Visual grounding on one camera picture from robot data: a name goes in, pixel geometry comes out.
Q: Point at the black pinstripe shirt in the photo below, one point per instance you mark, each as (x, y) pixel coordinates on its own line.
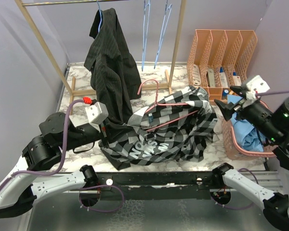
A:
(115, 76)

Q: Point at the grey plaid shirt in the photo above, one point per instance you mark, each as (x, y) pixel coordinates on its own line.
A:
(181, 140)

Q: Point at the light blue shirt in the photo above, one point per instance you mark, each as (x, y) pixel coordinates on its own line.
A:
(247, 136)

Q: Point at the blue stamp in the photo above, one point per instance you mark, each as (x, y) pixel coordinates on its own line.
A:
(225, 93)

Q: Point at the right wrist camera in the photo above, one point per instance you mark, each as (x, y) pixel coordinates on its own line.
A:
(253, 87)

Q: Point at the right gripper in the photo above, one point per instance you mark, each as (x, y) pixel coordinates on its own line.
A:
(227, 109)

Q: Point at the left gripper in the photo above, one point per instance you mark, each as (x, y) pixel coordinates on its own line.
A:
(107, 129)

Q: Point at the orange file organizer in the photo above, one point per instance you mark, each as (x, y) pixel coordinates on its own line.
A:
(212, 50)

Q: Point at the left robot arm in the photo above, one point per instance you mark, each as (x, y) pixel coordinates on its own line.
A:
(19, 192)

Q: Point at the pink wire hanger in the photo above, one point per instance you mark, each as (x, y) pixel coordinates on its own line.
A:
(158, 114)

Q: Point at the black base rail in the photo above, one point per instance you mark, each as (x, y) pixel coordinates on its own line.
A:
(164, 185)

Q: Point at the pink laundry basket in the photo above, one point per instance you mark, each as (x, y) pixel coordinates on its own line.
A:
(235, 152)

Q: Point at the blue wire hanger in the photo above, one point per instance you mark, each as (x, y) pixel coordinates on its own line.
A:
(147, 5)
(167, 13)

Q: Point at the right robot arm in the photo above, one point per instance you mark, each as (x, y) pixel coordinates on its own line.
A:
(275, 127)

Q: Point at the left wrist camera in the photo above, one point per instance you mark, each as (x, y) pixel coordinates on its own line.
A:
(96, 112)

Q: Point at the blue hanger of black shirt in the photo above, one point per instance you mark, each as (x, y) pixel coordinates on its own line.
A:
(101, 16)

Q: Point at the wooden clothes rack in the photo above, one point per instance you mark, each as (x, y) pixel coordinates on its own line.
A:
(71, 88)

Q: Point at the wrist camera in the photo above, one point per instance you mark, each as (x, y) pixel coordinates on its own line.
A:
(96, 112)
(253, 87)

